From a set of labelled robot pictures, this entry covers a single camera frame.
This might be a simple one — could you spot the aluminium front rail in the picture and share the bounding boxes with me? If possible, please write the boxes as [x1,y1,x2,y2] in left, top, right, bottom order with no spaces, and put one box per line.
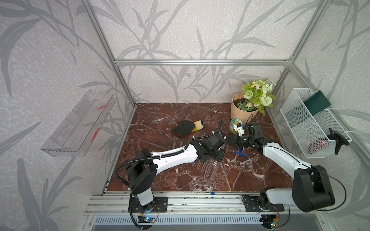
[83,192,327,216]

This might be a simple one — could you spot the green white artificial flowers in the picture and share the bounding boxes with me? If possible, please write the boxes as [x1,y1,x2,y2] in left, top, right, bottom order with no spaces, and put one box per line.
[242,79,276,116]

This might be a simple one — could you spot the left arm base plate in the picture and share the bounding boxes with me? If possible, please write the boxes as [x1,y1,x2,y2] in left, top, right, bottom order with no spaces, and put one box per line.
[128,196,168,213]

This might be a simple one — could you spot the dark green card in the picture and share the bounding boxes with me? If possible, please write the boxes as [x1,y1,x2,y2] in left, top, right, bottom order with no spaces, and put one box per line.
[304,90,331,116]

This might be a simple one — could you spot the white wire mesh basket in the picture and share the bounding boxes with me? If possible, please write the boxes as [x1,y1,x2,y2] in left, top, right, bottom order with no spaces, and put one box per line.
[280,88,352,158]

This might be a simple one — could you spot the clear acrylic wall shelf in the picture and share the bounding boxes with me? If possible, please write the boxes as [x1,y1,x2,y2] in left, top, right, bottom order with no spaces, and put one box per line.
[41,90,116,157]

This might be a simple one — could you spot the green round tape tin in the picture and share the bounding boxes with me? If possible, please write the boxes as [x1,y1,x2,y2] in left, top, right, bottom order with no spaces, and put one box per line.
[229,118,242,134]

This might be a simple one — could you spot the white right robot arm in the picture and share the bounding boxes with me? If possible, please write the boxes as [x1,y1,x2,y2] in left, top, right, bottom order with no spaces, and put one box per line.
[226,123,335,212]

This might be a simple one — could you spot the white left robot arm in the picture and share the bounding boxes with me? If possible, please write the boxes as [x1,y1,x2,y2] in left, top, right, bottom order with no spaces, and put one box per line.
[126,132,225,207]

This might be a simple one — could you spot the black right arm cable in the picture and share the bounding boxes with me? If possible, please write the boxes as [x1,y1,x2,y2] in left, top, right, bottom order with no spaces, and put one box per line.
[262,144,347,212]

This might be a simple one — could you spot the beige flower pot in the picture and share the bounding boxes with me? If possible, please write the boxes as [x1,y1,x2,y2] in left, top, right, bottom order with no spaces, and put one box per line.
[231,92,258,124]

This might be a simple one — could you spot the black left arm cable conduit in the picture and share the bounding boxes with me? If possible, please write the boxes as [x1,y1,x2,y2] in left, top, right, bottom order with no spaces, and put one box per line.
[112,147,186,190]

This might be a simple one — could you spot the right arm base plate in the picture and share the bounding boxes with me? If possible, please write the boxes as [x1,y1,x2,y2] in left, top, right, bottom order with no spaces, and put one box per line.
[241,194,285,212]

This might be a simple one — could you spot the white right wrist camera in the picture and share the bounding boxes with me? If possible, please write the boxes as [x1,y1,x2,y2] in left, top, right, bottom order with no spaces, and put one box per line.
[233,123,244,136]

